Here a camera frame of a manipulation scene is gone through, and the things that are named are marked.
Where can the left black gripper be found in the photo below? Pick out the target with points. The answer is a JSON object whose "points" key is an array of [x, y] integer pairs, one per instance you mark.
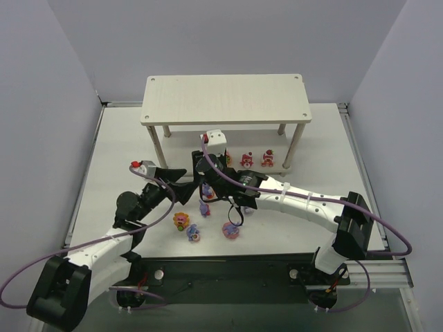
{"points": [[167, 183]]}

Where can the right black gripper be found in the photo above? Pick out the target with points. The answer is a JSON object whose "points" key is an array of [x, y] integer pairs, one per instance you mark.
{"points": [[199, 158]]}

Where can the purple bunny blue ears toy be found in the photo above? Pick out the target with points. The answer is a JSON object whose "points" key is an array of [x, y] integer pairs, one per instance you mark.
{"points": [[248, 210]]}

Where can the red white bear toy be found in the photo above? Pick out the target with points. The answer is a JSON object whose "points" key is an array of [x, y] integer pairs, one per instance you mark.
{"points": [[247, 160]]}

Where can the pink bear clover toy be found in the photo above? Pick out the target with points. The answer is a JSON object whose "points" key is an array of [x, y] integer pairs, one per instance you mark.
{"points": [[228, 159]]}

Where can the orange lion toy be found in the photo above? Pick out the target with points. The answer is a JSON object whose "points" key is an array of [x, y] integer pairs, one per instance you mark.
{"points": [[181, 221]]}

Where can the red white strawberry toy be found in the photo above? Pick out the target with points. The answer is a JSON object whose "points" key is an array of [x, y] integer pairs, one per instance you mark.
{"points": [[268, 158]]}

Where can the purple bunny pink cake toy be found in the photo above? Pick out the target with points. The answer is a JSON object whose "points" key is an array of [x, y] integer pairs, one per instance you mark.
{"points": [[230, 231]]}

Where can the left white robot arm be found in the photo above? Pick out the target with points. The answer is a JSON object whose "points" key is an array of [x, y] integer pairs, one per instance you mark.
{"points": [[67, 285]]}

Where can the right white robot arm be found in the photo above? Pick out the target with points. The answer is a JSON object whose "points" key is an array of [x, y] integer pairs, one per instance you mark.
{"points": [[346, 218]]}

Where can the wooden two-tier shelf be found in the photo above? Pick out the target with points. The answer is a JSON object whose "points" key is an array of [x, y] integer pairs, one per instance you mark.
{"points": [[255, 112]]}

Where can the purple bunny on red base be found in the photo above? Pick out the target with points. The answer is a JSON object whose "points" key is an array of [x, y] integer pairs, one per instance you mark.
{"points": [[207, 192]]}

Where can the purple bunny toy standing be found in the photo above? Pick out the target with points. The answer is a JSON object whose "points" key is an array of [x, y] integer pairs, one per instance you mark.
{"points": [[204, 208]]}

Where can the purple bunny with ball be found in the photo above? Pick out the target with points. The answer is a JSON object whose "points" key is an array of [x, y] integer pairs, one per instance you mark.
{"points": [[193, 233]]}

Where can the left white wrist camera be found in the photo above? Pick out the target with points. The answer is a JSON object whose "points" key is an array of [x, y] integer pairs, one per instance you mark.
{"points": [[143, 168]]}

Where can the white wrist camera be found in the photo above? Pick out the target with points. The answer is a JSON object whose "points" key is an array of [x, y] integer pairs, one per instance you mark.
{"points": [[143, 168], [215, 142]]}

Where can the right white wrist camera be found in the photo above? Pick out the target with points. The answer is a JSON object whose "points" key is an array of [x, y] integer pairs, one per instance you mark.
{"points": [[215, 142]]}

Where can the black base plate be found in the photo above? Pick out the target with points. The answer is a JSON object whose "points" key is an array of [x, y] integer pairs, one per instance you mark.
{"points": [[239, 279]]}

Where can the aluminium frame rail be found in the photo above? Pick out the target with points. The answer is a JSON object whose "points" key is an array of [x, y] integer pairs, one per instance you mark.
{"points": [[373, 273]]}

